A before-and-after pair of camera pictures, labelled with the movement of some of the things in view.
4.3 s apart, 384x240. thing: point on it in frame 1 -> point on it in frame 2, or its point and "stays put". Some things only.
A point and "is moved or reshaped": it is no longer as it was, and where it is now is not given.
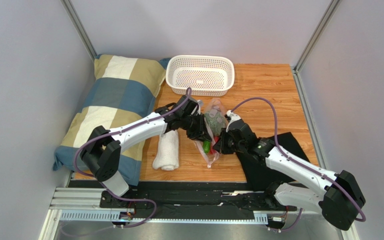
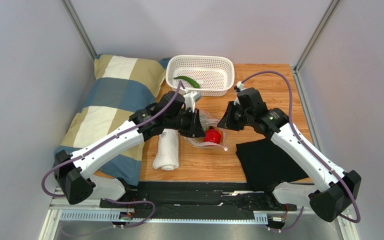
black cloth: x=259 y=174 stays put
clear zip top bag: x=215 y=118 is moved or reshaped
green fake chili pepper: x=206 y=144 -> x=193 y=82
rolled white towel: x=167 y=155 stays put
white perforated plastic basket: x=206 y=75 stays put
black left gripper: x=200 y=132 stays put
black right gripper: x=224 y=144 -> x=231 y=116
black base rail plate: x=190 y=199 stays put
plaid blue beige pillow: x=122 y=88 stays put
